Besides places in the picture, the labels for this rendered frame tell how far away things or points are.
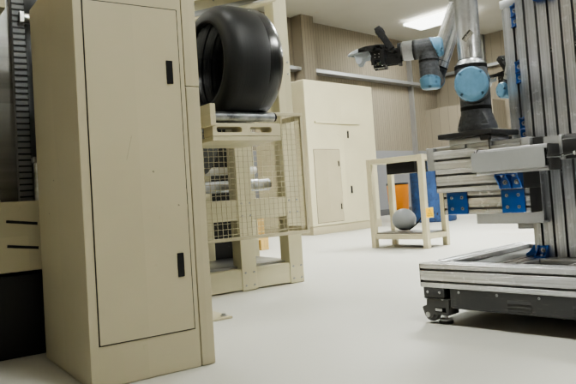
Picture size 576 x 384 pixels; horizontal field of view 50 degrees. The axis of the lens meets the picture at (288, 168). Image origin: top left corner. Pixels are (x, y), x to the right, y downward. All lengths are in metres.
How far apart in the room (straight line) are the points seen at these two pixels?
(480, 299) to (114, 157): 1.35
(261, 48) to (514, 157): 1.22
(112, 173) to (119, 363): 0.56
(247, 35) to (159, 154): 1.01
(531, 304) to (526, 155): 0.50
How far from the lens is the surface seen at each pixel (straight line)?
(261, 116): 2.90
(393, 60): 2.42
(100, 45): 1.97
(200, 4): 3.43
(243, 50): 2.78
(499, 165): 2.25
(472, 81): 2.32
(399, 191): 10.27
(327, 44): 11.80
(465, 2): 2.41
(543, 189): 2.53
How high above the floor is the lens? 0.52
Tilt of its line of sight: 3 degrees up
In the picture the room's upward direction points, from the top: 4 degrees counter-clockwise
